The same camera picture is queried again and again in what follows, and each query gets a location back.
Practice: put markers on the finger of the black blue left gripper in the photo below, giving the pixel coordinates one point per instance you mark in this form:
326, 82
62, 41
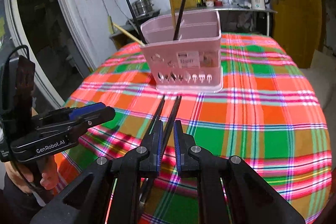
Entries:
76, 112

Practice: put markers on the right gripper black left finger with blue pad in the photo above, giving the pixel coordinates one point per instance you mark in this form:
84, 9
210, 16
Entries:
144, 160

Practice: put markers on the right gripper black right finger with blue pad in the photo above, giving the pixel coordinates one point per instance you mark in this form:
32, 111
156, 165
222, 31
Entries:
193, 160

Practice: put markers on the black chopstick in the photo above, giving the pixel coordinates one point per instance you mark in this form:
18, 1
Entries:
155, 117
147, 185
177, 28
136, 22

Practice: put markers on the metal kitchen shelf table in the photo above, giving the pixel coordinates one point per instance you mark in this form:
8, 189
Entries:
234, 18

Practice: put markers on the low metal side table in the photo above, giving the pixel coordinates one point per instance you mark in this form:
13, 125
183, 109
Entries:
123, 35

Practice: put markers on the wooden chopstick leaning left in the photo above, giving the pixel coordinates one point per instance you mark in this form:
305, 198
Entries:
129, 35

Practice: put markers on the plaid colourful tablecloth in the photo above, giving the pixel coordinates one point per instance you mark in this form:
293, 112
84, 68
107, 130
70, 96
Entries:
266, 113

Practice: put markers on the pink plastic utensil holder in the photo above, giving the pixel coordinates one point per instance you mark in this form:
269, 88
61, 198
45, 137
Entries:
192, 63

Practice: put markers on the black induction cooktop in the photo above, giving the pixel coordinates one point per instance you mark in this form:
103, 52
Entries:
144, 17

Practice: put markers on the wooden chopstick in holder centre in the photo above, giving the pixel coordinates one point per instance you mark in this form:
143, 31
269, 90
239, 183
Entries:
173, 18

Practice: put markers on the stainless steel steamer pot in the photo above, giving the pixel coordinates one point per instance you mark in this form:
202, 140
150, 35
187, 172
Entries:
142, 7

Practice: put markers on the red lidded jar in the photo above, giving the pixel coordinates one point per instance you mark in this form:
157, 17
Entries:
209, 3

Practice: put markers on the yellow wooden door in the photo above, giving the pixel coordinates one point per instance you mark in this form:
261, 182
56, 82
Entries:
299, 27

